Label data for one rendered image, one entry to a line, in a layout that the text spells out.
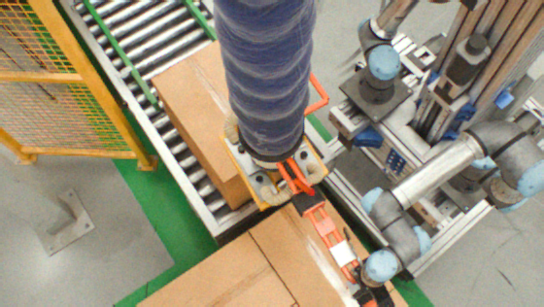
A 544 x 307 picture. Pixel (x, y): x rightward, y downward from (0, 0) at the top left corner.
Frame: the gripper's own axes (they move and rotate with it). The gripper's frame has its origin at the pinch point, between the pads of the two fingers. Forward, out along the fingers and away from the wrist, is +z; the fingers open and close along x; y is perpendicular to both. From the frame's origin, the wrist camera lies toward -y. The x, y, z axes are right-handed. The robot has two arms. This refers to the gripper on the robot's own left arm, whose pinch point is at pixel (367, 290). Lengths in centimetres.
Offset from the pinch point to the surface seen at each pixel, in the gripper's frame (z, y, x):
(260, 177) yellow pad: 8, 53, 10
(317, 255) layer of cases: 69, 28, -3
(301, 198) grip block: -1.6, 36.5, 2.7
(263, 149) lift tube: -18, 52, 8
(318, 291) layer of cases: 69, 14, 5
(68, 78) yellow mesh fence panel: 24, 140, 57
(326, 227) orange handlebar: -1.3, 23.7, 0.6
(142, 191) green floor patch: 124, 120, 58
